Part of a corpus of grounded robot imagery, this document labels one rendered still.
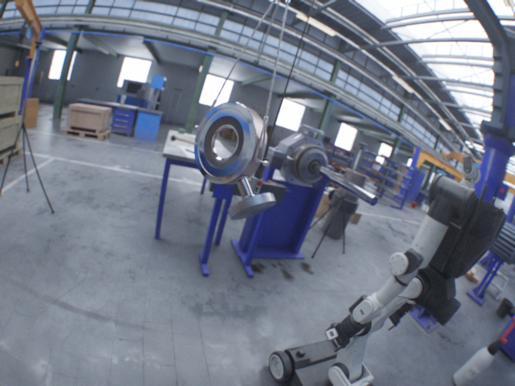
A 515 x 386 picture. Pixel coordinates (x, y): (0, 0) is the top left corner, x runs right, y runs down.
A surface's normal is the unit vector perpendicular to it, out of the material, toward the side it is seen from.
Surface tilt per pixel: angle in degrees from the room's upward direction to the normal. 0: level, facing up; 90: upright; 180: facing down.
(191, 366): 0
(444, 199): 90
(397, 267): 90
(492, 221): 90
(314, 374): 0
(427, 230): 90
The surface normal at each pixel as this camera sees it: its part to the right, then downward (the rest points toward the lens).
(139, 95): 0.30, 0.38
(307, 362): 0.43, -0.37
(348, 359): -0.90, -0.16
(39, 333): 0.29, -0.91
